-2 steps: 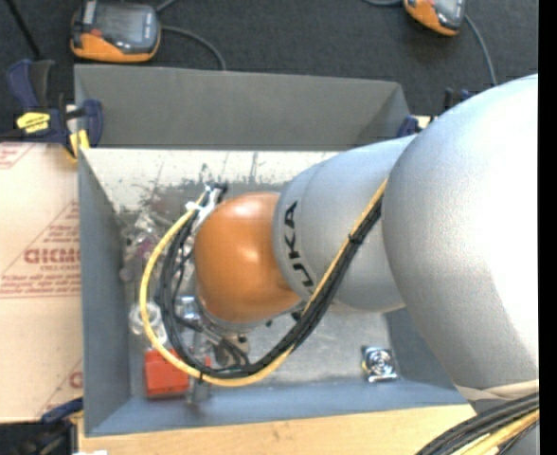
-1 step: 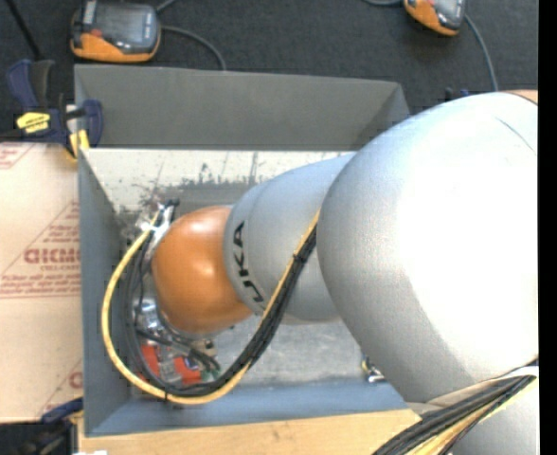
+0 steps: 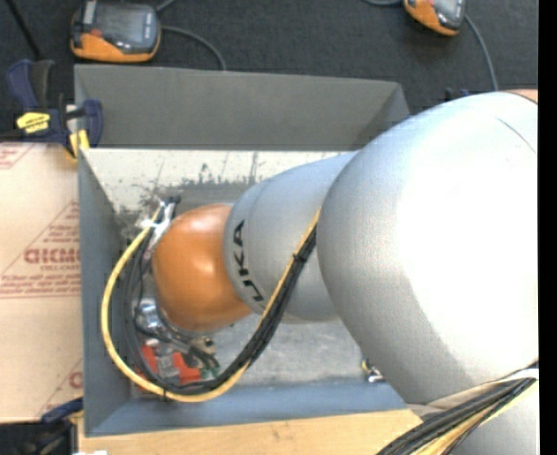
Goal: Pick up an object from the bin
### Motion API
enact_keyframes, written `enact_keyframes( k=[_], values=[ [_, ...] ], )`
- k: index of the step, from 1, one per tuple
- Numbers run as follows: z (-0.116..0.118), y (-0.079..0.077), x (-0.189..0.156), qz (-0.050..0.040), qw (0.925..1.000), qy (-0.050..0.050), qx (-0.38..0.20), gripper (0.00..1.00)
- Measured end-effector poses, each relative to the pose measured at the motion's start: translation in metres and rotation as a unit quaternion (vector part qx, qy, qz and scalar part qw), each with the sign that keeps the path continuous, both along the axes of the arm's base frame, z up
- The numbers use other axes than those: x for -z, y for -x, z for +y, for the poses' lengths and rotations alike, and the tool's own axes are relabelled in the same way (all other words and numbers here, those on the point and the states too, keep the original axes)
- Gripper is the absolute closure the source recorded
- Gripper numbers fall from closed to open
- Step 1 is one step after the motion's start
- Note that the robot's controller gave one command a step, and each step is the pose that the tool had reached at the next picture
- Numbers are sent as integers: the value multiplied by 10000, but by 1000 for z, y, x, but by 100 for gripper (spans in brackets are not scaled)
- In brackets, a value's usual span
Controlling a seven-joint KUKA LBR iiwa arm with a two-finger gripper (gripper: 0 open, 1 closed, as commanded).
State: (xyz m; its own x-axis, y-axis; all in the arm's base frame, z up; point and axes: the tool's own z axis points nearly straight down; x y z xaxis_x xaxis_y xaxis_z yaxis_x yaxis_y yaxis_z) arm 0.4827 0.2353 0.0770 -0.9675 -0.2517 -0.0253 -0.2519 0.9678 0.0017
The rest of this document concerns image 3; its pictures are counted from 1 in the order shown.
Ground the orange-red flat block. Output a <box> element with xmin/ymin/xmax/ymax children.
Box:
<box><xmin>140</xmin><ymin>342</ymin><xmax>201</xmax><ymax>387</ymax></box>

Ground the brown cardboard board, red print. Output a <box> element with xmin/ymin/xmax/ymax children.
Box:
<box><xmin>0</xmin><ymin>140</ymin><xmax>85</xmax><ymax>426</ymax></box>

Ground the grey metal bin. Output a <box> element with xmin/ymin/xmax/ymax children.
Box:
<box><xmin>73</xmin><ymin>64</ymin><xmax>413</xmax><ymax>438</ymax></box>

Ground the small yellow and white object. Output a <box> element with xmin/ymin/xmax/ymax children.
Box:
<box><xmin>362</xmin><ymin>357</ymin><xmax>385</xmax><ymax>384</ymax></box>

